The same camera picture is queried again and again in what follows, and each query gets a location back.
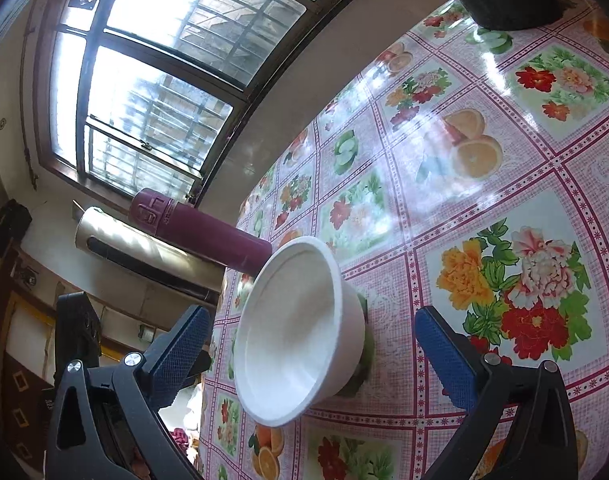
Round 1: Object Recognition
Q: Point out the black wall box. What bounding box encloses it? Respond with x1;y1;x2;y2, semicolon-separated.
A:
0;199;33;256

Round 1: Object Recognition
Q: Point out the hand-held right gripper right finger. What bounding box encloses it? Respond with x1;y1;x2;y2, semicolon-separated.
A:
415;306;580;480

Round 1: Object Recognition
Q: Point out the purple thermos bottle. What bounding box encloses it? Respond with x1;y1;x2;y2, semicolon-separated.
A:
129;187;273;271

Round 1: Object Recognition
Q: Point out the tall standing air conditioner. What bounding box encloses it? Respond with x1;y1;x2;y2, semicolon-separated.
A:
74;205;223;307

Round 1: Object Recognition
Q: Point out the large white bowl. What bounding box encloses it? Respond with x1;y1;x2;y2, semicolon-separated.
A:
233;236;366;428

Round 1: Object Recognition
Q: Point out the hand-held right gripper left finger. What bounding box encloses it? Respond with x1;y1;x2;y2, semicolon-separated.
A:
44;304;211;480

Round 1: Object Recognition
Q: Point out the barred window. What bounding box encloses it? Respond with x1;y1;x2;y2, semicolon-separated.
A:
34;0;400;206

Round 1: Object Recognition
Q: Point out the red cloth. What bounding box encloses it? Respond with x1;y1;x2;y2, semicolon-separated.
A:
170;427;191;462

